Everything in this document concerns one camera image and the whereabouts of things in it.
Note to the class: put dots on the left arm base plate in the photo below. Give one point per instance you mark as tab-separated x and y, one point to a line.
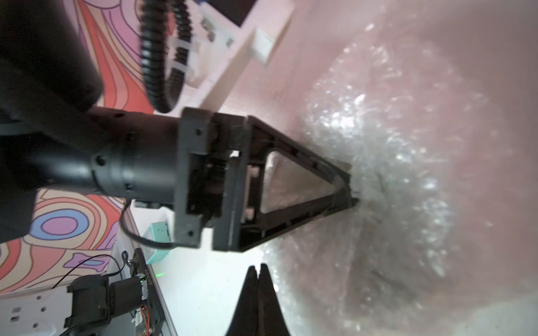
96	301

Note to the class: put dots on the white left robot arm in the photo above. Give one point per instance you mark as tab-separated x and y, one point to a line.
49	86

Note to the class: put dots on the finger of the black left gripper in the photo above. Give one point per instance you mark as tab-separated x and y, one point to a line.
266	139
263	227

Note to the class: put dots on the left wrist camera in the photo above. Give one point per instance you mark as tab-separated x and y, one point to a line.
220	50

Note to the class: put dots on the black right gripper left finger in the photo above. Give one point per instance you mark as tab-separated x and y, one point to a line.
245	318

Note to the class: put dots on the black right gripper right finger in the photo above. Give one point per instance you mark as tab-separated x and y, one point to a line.
270	318

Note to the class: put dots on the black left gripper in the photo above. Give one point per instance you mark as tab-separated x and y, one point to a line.
195	164

